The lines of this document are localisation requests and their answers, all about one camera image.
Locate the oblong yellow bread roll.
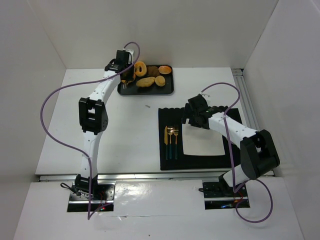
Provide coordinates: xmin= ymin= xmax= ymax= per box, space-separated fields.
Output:
xmin=136 ymin=77 xmax=155 ymax=88

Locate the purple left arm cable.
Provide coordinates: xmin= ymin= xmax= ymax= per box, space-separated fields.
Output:
xmin=41 ymin=42 xmax=141 ymax=221

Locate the gold fork teal handle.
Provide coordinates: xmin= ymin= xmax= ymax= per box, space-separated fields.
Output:
xmin=173 ymin=125 xmax=179 ymax=160

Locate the gold spoon teal handle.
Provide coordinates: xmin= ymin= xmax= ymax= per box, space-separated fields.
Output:
xmin=167 ymin=126 xmax=175 ymax=159

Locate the gold knife teal handle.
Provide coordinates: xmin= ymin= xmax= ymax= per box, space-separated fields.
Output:
xmin=164 ymin=125 xmax=169 ymax=160

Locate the aluminium rail right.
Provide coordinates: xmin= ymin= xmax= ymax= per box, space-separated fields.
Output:
xmin=231 ymin=68 xmax=260 ymax=130

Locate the aluminium rail front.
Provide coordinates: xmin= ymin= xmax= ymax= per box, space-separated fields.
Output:
xmin=39 ymin=171 xmax=222 ymax=182

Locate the dark brown bread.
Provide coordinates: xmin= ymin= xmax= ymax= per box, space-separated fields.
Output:
xmin=147 ymin=66 xmax=160 ymax=78

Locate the black placemat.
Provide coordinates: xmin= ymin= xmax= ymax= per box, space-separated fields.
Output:
xmin=158 ymin=107 xmax=231 ymax=171

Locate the black serving tray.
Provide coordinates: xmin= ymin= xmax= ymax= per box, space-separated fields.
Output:
xmin=117 ymin=65 xmax=174 ymax=96

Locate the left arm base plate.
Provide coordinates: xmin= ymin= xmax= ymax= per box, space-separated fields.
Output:
xmin=68 ymin=183 xmax=115 ymax=205

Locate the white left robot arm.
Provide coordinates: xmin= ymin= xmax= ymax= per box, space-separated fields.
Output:
xmin=74 ymin=50 xmax=133 ymax=198

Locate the small yellow muffin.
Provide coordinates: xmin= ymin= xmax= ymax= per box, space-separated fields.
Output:
xmin=155 ymin=75 xmax=166 ymax=87

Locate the white square plate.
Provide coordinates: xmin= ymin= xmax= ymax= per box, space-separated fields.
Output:
xmin=181 ymin=121 xmax=225 ymax=156

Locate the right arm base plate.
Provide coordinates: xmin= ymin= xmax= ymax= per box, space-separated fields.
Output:
xmin=198 ymin=182 xmax=248 ymax=202

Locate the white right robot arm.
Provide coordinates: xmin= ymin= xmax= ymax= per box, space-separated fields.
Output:
xmin=182 ymin=94 xmax=280 ymax=192

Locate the aluminium rail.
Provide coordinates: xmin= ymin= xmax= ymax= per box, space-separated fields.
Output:
xmin=39 ymin=171 xmax=222 ymax=182
xmin=231 ymin=68 xmax=260 ymax=130

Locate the orange topped round bun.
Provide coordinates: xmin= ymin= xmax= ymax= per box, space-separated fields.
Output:
xmin=158 ymin=65 xmax=172 ymax=75

